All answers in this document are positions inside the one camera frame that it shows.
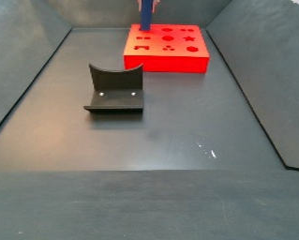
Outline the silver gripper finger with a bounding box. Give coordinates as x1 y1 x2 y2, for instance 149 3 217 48
152 0 161 13
137 0 142 11

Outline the blue rectangular bar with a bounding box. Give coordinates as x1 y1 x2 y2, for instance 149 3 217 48
140 0 153 31

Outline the red shape-sorter block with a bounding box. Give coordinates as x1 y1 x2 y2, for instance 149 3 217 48
124 24 210 73

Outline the black curved holder stand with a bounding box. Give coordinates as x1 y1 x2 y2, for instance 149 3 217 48
85 65 145 113

